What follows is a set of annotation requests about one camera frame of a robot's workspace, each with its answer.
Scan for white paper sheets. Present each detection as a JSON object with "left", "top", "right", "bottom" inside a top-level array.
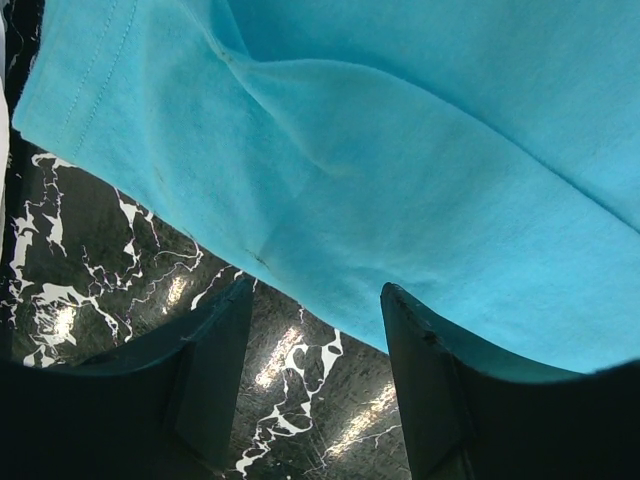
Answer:
[{"left": 0, "top": 0, "right": 10, "bottom": 190}]

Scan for turquoise t-shirt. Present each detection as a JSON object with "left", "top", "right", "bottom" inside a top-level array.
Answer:
[{"left": 12, "top": 1, "right": 639, "bottom": 372}]

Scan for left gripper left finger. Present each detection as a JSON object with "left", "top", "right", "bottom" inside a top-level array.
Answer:
[{"left": 1, "top": 279, "right": 253, "bottom": 479}]

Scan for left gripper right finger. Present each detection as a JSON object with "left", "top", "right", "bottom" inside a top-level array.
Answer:
[{"left": 381, "top": 283, "right": 639, "bottom": 479}]

